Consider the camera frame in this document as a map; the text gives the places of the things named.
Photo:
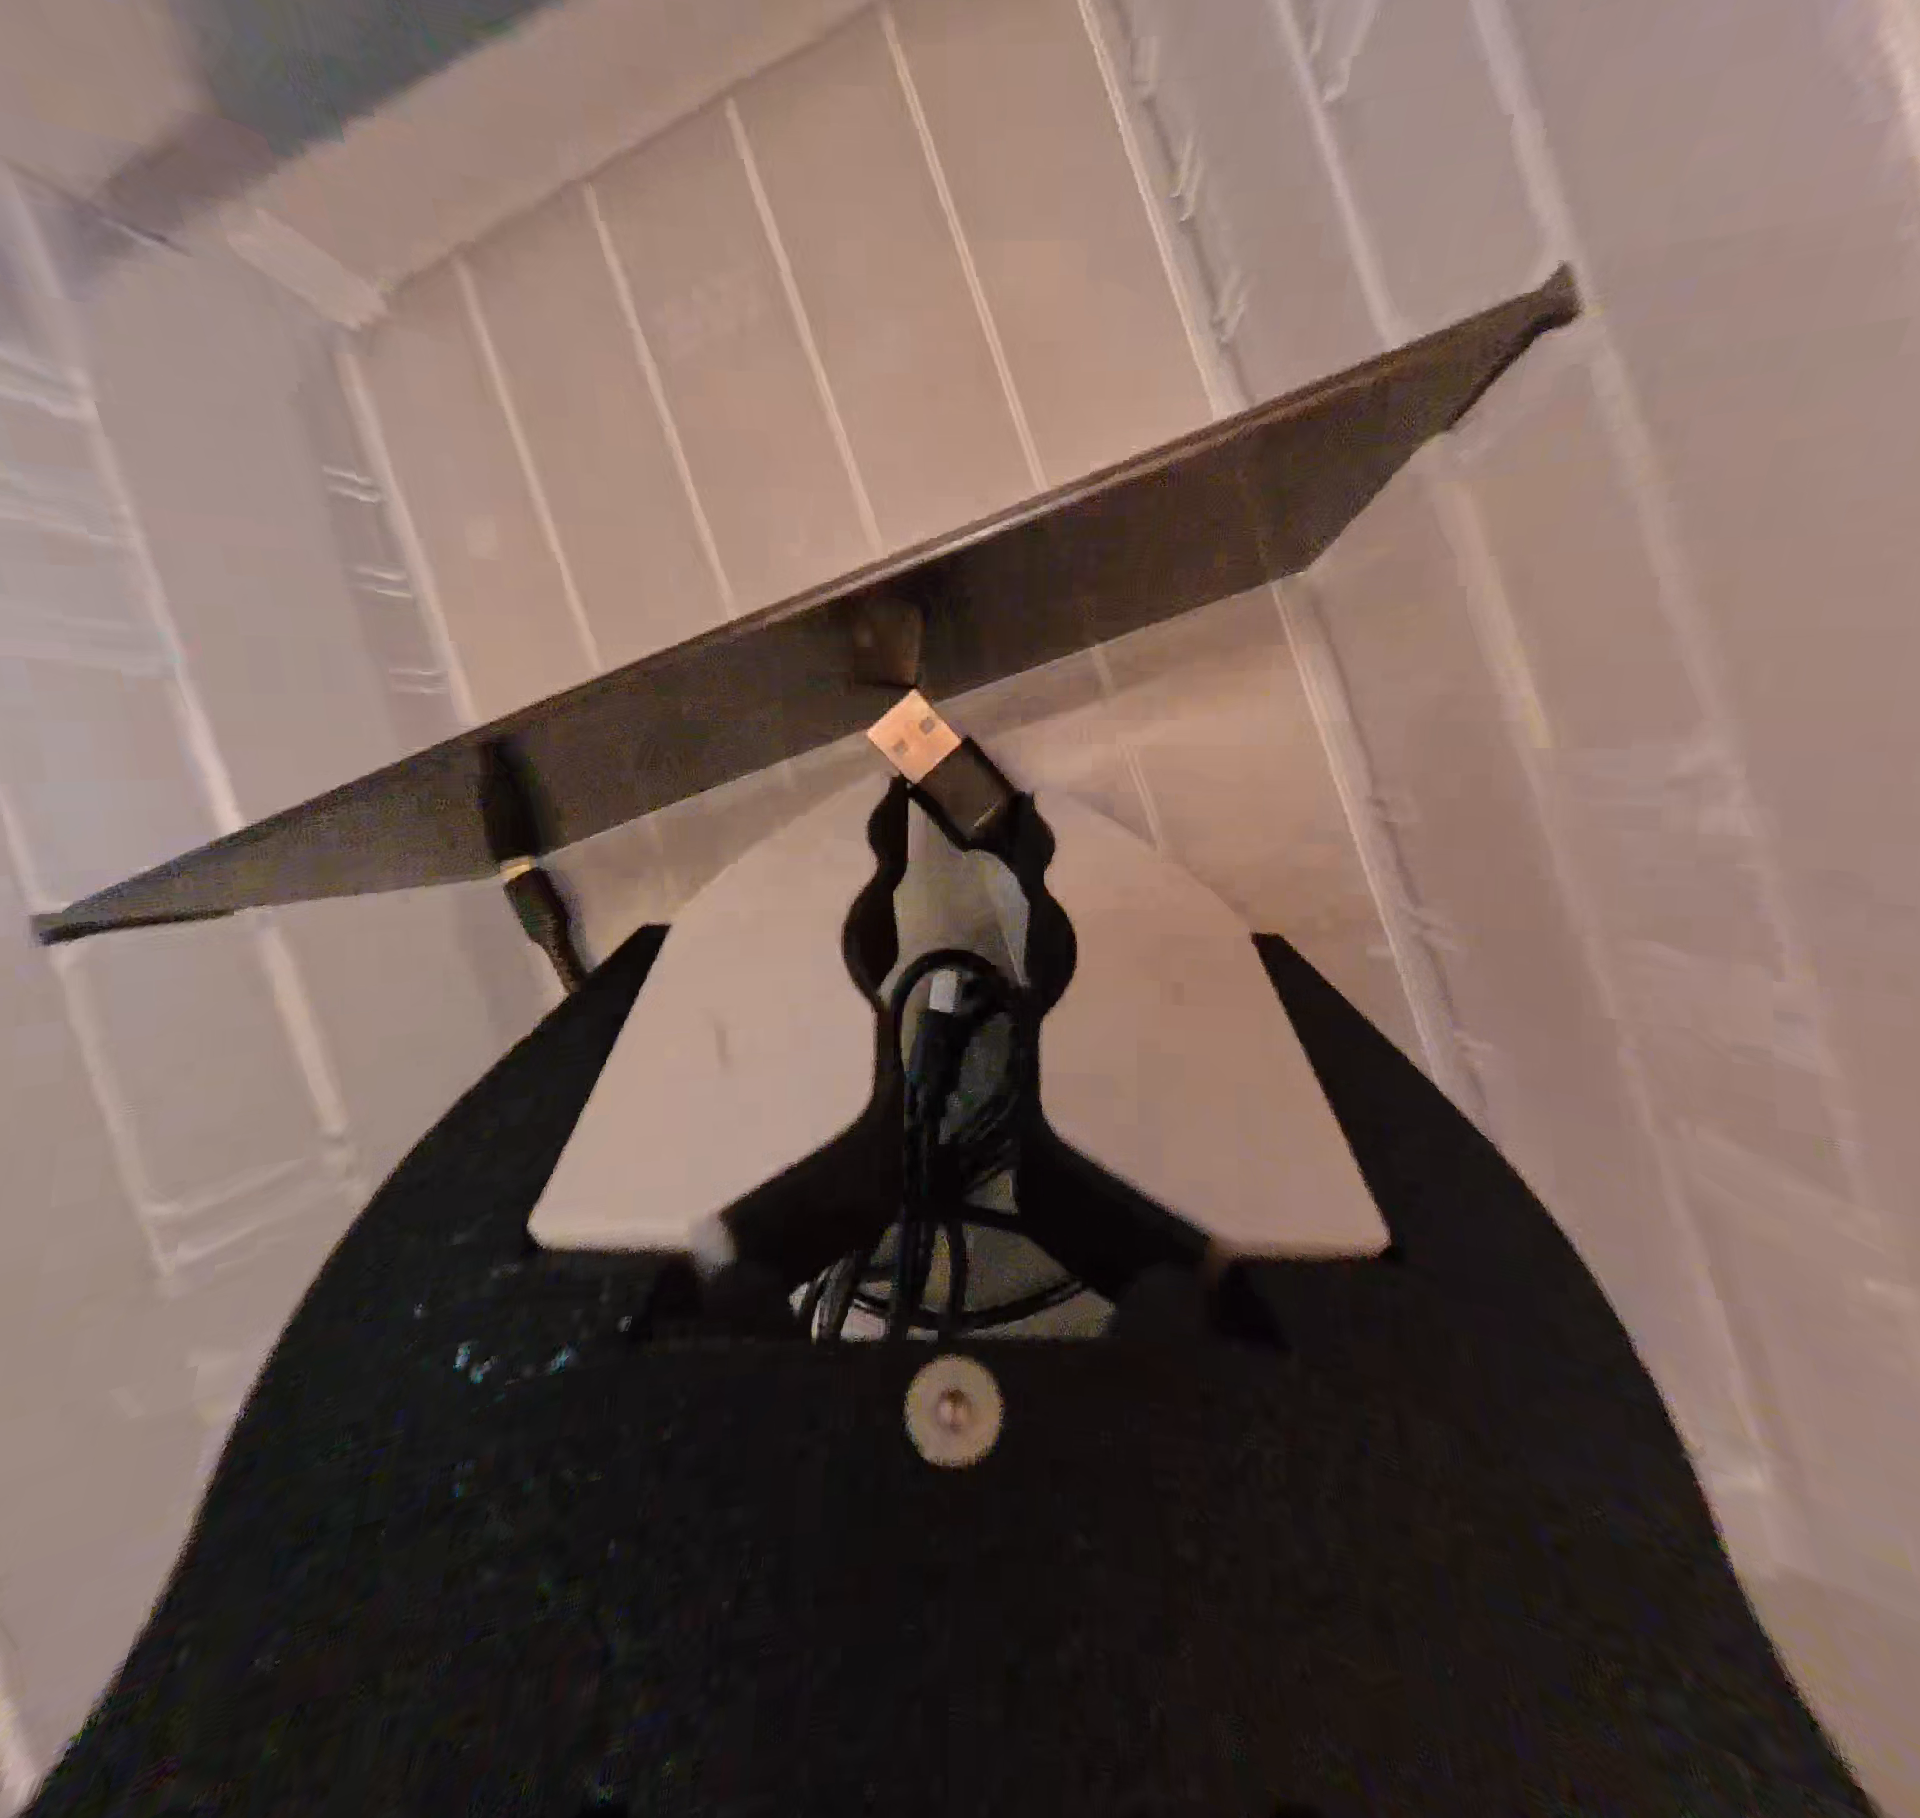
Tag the black usb hub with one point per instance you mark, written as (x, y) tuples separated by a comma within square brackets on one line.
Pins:
[(1126, 557)]

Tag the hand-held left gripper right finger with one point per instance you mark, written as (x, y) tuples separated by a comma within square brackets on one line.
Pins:
[(1201, 1096)]

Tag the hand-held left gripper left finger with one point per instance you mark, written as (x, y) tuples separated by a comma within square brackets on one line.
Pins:
[(706, 1083)]

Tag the clear plastic bin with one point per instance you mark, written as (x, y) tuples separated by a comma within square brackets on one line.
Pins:
[(1649, 350)]

